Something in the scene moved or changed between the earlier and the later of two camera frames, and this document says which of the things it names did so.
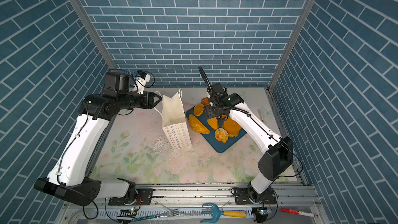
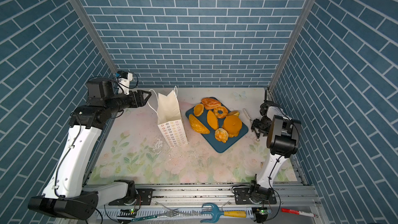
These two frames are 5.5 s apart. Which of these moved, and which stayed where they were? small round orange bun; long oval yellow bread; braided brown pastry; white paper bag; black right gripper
Moved: black right gripper; white paper bag
Stayed: braided brown pastry; small round orange bun; long oval yellow bread
